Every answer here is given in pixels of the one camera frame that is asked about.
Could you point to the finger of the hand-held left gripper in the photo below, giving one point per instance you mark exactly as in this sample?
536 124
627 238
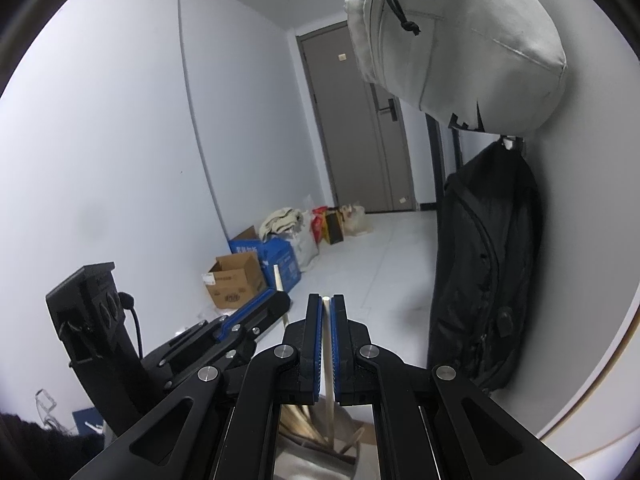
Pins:
250 307
267 315

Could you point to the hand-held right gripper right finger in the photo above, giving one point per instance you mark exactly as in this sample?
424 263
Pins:
340 347

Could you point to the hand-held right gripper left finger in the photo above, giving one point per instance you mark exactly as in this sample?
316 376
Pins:
312 347

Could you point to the wooden chopstick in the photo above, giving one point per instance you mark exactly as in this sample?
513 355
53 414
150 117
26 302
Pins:
297 422
352 442

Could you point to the white grey utensil holder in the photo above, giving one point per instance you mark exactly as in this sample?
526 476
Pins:
310 465

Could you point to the person's left forearm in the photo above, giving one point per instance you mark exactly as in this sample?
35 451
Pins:
40 450

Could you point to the brown cardboard box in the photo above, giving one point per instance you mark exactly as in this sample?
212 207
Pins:
235 285

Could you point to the blue cardboard box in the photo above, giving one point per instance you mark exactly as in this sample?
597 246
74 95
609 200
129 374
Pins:
287 260

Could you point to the blue shoe box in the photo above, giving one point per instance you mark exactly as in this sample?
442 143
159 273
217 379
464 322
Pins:
90 420

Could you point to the cream cloth tote bag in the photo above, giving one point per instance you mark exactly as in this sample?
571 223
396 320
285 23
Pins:
280 222

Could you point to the red snack bag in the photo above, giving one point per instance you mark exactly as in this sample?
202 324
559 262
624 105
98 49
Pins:
319 222

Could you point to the black yellow paper bag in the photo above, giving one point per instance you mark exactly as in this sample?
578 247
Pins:
334 227

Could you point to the beige plastic bag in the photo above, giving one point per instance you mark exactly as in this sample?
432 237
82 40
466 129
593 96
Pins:
357 220

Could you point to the black backpack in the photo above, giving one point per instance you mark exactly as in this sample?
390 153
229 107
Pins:
485 270

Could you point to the grey door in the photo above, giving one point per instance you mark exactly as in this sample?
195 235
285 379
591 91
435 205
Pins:
350 135

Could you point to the black coat rack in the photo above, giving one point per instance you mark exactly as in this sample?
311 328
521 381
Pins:
445 160

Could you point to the white wardrobe wooden trim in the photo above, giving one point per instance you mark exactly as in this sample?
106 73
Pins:
615 400

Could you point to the light grey backpack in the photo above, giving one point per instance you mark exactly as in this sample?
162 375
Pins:
465 45

